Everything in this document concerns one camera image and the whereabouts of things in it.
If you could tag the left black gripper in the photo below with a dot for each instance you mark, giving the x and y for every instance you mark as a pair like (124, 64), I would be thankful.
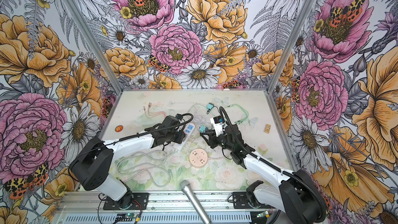
(181, 137)

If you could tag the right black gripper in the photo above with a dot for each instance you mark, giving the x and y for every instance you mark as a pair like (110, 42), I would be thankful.
(212, 138)

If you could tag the white blue power strip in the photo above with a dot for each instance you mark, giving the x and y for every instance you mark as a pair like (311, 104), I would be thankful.
(189, 129)

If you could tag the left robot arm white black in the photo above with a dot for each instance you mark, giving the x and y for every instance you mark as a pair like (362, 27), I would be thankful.
(91, 166)

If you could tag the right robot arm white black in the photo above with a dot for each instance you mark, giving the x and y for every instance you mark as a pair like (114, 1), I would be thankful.
(291, 192)

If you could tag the teal plug adapter centre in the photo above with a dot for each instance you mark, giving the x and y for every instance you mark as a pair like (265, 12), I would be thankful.
(203, 129)

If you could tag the teal plug adapter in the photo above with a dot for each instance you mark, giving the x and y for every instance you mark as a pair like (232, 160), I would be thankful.
(203, 129)
(209, 107)

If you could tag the teal plug adapter back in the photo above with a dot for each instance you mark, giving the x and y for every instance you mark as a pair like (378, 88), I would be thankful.
(209, 107)

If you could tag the small yellow tag card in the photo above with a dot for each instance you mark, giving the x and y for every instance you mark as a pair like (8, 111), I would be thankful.
(267, 128)

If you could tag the round pink socket hub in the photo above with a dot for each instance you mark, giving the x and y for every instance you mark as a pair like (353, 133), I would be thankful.
(198, 158)

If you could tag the red star badge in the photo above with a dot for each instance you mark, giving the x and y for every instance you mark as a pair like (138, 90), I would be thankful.
(119, 128)

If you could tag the silver microphone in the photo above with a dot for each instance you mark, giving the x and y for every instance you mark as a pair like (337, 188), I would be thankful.
(187, 190)

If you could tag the small green circuit board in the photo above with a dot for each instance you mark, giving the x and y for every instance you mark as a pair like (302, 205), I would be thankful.
(129, 217)

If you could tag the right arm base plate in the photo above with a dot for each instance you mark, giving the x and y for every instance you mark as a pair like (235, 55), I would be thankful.
(246, 200)

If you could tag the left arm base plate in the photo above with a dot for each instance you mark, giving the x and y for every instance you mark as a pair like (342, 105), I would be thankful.
(136, 201)

